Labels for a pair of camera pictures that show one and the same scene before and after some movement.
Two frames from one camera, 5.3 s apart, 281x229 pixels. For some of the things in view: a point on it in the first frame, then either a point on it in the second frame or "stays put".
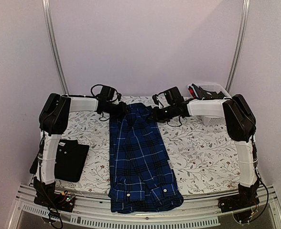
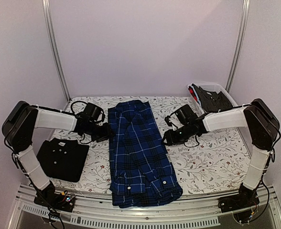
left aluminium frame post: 45,5 stays put
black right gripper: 156,117 → 171,139
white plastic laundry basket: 212,87 stays put
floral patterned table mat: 205,157 stays put
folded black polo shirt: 70,159 stays put
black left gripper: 123,109 → 106,135
